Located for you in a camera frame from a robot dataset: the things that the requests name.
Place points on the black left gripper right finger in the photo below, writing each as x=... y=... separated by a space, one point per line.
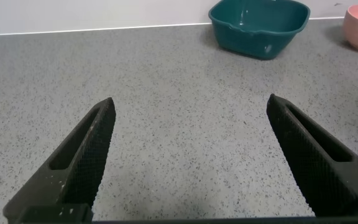
x=315 y=168

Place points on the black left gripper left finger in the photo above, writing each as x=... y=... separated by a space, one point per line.
x=73 y=180

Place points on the teal square plastic basin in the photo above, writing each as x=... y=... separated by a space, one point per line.
x=259 y=34

